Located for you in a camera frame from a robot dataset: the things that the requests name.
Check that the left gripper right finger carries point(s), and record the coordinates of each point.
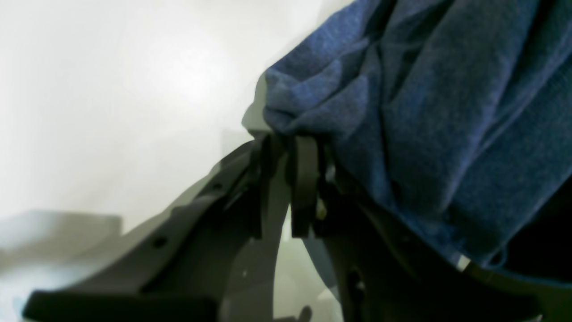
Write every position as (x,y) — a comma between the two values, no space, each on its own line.
(385,272)

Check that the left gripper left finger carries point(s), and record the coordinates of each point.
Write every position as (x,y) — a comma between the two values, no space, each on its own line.
(180,271)

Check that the dark blue t-shirt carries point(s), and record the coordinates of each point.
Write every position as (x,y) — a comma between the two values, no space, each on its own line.
(454,115)

